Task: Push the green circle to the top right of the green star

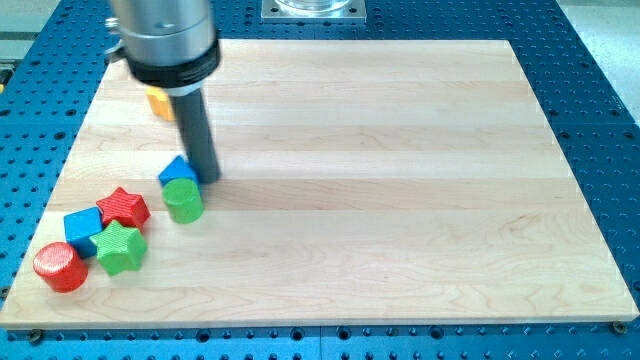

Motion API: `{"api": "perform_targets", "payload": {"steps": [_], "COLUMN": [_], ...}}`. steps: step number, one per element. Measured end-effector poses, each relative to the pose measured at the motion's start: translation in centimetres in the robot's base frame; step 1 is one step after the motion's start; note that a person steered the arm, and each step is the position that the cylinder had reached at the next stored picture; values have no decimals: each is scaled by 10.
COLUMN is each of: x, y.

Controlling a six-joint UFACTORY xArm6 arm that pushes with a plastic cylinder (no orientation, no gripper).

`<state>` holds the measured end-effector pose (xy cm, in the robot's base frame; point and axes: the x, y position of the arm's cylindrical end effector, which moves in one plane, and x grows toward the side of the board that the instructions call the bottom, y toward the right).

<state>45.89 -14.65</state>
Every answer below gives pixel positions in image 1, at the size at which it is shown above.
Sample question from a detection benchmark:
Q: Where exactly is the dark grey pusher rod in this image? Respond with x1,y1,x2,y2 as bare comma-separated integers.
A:
169,88,221,184

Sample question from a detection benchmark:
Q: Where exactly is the green cylinder block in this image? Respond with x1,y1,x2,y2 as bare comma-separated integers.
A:
162,178,204,224

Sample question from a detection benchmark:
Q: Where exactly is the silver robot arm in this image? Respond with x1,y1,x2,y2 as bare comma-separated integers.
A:
105,0,221,184

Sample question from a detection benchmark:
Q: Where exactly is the red star block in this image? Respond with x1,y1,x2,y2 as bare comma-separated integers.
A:
96,187,151,231

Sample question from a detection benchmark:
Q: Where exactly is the green star block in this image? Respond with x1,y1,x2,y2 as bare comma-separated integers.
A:
89,220,147,276

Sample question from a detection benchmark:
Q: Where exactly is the yellow block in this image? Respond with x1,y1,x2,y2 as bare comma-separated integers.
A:
145,87,175,121

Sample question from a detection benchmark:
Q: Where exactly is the blue triangle block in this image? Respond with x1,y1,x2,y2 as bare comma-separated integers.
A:
158,155,199,187

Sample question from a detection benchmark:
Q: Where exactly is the blue cube block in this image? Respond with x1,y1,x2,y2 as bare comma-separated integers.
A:
63,206,104,259

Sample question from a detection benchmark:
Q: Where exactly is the light wooden board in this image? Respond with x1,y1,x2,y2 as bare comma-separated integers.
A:
1,39,639,329

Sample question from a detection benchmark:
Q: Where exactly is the red cylinder block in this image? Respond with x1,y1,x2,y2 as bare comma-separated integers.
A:
32,242,88,293

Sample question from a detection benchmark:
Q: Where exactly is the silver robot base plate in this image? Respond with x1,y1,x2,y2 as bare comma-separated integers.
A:
260,0,367,24

